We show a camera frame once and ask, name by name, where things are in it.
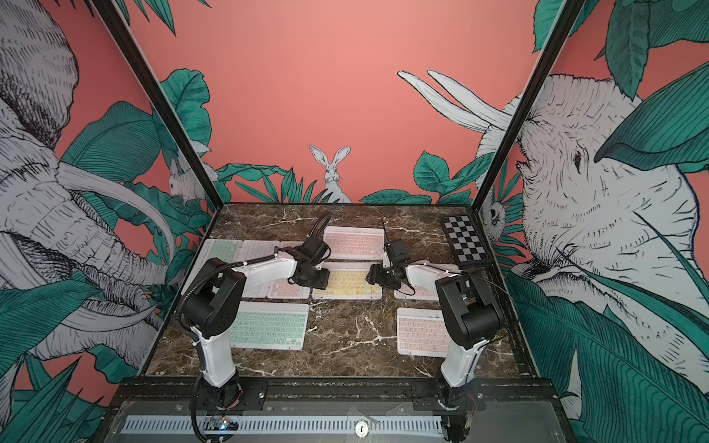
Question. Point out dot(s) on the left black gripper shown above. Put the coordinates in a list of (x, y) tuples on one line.
[(322, 284)]

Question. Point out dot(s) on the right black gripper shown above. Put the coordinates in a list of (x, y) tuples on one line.
[(376, 276)]

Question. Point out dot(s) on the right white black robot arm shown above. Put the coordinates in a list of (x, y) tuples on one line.
[(470, 313)]

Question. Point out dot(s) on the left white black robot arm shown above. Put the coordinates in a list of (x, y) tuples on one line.
[(209, 306)]

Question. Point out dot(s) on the right middle pink keyboard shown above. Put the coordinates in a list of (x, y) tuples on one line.
[(412, 293)]

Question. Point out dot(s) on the left pink keyboard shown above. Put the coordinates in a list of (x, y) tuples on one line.
[(281, 289)]

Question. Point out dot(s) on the centre yellow keyboard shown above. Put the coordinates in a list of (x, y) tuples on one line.
[(348, 281)]

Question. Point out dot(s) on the right near pink keyboard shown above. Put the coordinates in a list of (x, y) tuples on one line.
[(422, 332)]

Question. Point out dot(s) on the left white keyboard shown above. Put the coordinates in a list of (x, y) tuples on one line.
[(256, 249)]

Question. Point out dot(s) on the near green keyboard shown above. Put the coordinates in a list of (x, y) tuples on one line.
[(269, 326)]

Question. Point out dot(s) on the green keyboard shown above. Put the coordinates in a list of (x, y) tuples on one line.
[(269, 326), (225, 250)]

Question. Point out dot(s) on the black white checkerboard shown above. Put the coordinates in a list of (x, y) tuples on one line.
[(468, 250)]

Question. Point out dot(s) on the far left green keyboard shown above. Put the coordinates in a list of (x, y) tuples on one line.
[(225, 250)]

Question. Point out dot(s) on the round silver lock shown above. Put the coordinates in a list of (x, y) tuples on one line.
[(362, 429)]

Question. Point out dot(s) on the small electronics board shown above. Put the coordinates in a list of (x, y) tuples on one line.
[(221, 425)]

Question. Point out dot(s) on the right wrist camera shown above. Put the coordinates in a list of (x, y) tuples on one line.
[(397, 253)]

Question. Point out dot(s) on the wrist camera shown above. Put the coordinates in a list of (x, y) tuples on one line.
[(315, 249), (397, 253)]

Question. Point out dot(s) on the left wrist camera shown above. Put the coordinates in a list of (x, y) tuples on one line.
[(315, 249)]

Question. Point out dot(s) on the black front mounting rail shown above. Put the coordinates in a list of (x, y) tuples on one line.
[(423, 393)]

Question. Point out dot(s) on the white slotted cable duct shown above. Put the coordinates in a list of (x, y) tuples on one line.
[(420, 426)]

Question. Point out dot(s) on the right black frame post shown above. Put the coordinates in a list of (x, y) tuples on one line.
[(558, 35)]

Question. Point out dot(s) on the black frame post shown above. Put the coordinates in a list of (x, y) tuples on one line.
[(122, 36), (558, 35)]

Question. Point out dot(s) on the left black frame post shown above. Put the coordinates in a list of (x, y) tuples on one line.
[(122, 36)]

